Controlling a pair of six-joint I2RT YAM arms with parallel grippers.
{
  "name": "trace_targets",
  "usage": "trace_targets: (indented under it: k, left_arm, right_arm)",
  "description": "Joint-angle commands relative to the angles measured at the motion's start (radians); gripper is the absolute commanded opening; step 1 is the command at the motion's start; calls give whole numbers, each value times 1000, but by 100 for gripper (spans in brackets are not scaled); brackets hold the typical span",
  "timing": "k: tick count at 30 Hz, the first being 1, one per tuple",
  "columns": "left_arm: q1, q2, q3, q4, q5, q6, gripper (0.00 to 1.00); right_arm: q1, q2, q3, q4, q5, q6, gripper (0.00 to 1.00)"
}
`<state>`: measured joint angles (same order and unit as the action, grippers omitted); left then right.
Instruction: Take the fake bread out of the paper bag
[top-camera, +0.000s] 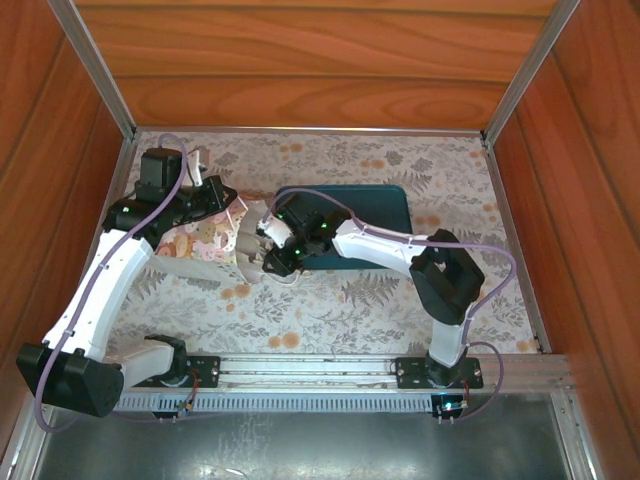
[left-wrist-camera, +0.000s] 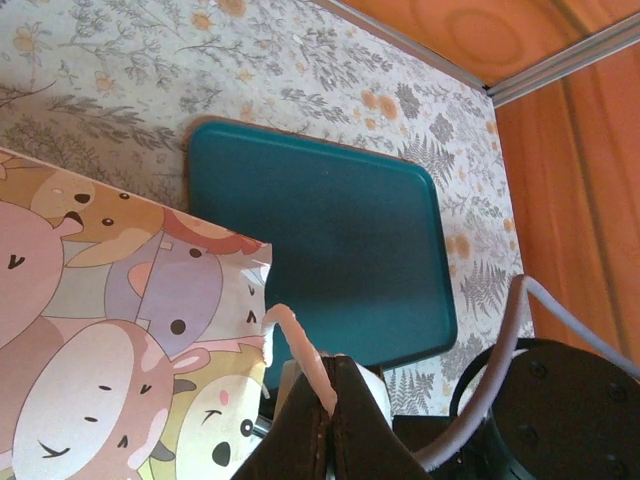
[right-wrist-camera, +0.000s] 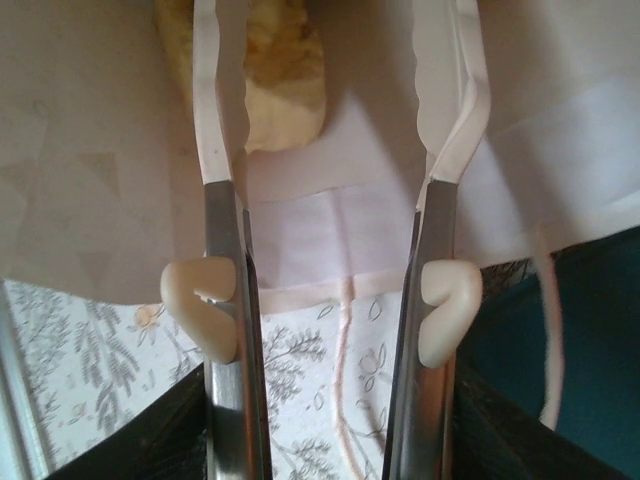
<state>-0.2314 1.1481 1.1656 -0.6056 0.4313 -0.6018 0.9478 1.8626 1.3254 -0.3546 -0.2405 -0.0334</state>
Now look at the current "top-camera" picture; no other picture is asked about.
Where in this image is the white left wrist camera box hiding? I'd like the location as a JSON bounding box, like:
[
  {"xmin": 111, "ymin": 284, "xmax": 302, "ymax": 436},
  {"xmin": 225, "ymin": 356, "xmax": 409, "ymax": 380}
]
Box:
[{"xmin": 187, "ymin": 148, "xmax": 210, "ymax": 189}]

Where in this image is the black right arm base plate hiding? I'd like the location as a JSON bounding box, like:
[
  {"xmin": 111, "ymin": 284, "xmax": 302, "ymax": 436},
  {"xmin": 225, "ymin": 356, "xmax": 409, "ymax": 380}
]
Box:
[{"xmin": 394, "ymin": 353, "xmax": 485, "ymax": 391}]

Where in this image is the white slotted cable duct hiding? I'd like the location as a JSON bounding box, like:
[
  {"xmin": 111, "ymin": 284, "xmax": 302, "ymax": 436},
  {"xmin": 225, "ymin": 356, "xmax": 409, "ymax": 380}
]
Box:
[{"xmin": 114, "ymin": 392, "xmax": 436, "ymax": 415}]

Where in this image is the aluminium mounting rail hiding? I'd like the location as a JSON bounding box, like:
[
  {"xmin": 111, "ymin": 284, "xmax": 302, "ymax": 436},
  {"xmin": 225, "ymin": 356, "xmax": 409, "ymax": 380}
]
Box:
[{"xmin": 32, "ymin": 349, "xmax": 572, "ymax": 397}]

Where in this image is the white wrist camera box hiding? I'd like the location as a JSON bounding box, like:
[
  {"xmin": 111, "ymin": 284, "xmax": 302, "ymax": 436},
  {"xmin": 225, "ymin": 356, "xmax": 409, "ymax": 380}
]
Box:
[
  {"xmin": 187, "ymin": 148, "xmax": 210, "ymax": 189},
  {"xmin": 256, "ymin": 218, "xmax": 292, "ymax": 250}
]

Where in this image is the aluminium frame post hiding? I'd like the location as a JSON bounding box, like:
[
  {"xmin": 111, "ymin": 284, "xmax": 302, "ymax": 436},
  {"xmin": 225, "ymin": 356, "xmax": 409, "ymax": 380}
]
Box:
[
  {"xmin": 47, "ymin": 0, "xmax": 140, "ymax": 146},
  {"xmin": 479, "ymin": 0, "xmax": 584, "ymax": 146}
]

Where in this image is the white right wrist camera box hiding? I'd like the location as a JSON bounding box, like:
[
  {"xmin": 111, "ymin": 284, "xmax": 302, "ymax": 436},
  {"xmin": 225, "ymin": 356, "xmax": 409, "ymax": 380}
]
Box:
[{"xmin": 256, "ymin": 218, "xmax": 292, "ymax": 250}]

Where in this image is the floral patterned tablecloth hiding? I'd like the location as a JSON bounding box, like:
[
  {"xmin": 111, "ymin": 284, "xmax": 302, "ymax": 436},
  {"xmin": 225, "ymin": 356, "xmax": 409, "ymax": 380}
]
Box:
[{"xmin": 62, "ymin": 130, "xmax": 551, "ymax": 357}]

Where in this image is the aluminium frame crossbar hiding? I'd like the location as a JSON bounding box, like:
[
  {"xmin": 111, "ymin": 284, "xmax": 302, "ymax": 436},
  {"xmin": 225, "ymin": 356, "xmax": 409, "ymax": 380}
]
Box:
[{"xmin": 134, "ymin": 124, "xmax": 485, "ymax": 137}]

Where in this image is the dark green plastic tray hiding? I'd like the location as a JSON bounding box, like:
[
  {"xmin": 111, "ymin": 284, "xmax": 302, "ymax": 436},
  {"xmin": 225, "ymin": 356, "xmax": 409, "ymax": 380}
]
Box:
[{"xmin": 273, "ymin": 184, "xmax": 415, "ymax": 271}]

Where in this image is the white patterned paper bag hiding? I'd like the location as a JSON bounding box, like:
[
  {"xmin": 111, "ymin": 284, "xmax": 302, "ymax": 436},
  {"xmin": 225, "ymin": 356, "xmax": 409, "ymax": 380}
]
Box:
[{"xmin": 153, "ymin": 192, "xmax": 309, "ymax": 287}]

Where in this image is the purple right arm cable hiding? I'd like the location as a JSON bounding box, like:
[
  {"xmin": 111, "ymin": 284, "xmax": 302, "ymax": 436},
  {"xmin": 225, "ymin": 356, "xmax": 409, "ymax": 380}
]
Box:
[{"xmin": 260, "ymin": 187, "xmax": 518, "ymax": 425}]

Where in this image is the grey metal plate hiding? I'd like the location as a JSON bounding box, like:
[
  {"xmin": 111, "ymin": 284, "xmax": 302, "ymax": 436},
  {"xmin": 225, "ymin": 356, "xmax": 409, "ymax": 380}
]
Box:
[{"xmin": 32, "ymin": 394, "xmax": 576, "ymax": 480}]

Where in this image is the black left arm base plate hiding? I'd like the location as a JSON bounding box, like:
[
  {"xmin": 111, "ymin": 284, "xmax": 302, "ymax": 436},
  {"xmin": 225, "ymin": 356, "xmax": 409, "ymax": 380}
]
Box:
[{"xmin": 127, "ymin": 352, "xmax": 221, "ymax": 390}]

